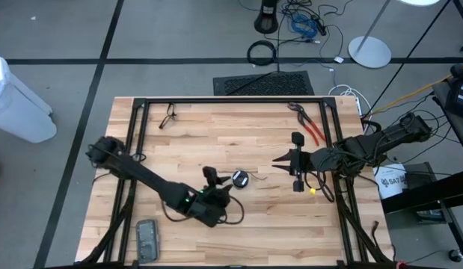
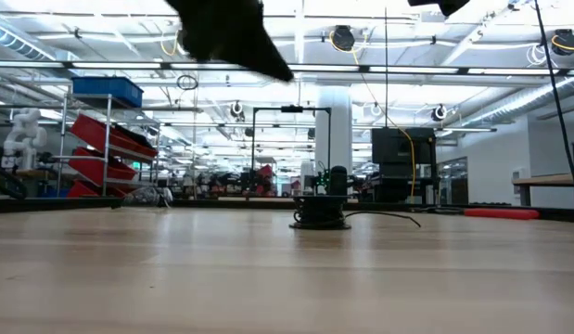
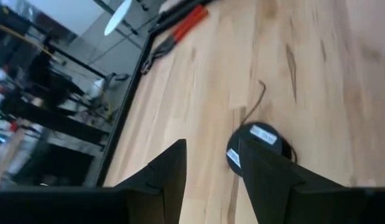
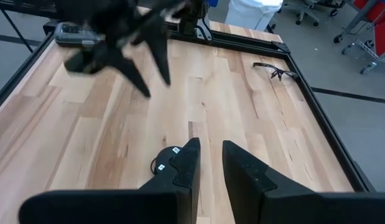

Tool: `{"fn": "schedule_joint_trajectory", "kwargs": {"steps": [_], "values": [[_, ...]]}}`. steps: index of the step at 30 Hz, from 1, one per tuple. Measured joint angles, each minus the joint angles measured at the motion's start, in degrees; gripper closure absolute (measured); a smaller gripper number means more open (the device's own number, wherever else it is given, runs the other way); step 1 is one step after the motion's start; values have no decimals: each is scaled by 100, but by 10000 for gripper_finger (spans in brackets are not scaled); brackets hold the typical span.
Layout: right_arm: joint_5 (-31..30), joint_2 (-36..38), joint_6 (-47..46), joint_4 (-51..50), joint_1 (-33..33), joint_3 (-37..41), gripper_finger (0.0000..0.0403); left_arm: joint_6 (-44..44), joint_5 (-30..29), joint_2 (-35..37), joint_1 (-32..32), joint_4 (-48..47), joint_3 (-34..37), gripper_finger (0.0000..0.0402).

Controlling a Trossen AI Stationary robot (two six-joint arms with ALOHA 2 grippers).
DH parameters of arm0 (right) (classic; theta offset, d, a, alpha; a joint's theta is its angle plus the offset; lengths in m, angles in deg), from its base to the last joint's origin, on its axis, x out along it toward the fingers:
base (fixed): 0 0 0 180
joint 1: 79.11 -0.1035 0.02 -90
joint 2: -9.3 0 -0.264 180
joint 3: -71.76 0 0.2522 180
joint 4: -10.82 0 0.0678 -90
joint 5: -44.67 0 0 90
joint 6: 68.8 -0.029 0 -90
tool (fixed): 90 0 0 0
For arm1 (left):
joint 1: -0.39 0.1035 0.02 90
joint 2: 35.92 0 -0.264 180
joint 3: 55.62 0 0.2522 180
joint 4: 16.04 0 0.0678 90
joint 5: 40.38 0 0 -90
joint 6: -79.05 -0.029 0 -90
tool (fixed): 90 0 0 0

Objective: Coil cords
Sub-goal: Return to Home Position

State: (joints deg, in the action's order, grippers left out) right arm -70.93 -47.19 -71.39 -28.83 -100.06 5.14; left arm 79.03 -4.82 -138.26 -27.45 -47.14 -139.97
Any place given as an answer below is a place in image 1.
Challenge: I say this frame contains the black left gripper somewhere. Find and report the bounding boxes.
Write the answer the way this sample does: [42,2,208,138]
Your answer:
[196,166,234,228]

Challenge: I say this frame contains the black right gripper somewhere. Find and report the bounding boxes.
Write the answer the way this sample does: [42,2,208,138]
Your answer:
[272,131,318,194]

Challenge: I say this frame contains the black cord spool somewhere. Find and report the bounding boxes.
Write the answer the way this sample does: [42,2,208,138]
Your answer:
[231,170,250,189]

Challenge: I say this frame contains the black floor mat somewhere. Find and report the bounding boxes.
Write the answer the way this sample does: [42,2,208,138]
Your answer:
[212,70,316,96]

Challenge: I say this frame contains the black side table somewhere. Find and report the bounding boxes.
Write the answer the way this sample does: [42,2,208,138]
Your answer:
[380,162,463,259]

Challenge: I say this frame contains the white floor lamp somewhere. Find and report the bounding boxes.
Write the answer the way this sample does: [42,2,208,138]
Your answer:
[348,0,441,69]

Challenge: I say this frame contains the black power strip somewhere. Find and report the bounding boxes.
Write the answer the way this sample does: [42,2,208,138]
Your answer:
[313,16,328,37]

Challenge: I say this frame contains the thin black slanted pole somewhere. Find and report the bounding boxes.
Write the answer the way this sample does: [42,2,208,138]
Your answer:
[361,0,455,117]

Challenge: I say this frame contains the black computer desk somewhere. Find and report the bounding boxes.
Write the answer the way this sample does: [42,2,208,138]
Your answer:
[432,63,463,158]

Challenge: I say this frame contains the white trash bin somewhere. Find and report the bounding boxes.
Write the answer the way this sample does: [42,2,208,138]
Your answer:
[0,52,58,144]

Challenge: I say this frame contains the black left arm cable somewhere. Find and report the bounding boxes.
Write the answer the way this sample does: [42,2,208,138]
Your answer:
[91,152,245,226]

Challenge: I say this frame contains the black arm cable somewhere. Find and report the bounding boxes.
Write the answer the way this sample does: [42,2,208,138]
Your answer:
[304,164,336,204]
[91,152,245,226]

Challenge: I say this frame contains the red-handled pliers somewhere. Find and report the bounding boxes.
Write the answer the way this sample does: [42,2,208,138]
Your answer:
[287,102,328,147]

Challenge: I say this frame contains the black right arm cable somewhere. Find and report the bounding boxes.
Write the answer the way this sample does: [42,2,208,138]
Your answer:
[304,164,336,204]

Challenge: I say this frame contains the black aluminium table frame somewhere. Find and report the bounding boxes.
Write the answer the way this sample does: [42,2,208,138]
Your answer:
[76,96,396,269]

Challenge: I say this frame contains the white power cable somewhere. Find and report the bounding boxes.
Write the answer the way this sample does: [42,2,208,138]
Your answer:
[328,84,372,132]

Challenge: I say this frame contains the black hanging cable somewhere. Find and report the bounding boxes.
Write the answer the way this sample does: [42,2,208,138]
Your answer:
[276,0,283,74]

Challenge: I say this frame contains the coiled black cable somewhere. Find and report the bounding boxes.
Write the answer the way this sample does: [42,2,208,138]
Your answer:
[247,40,278,67]

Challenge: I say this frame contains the blue cable coil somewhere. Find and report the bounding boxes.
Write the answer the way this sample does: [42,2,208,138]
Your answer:
[290,13,319,38]

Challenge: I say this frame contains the yellow floor cable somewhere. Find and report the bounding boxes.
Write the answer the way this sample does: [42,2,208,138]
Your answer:
[369,65,463,117]

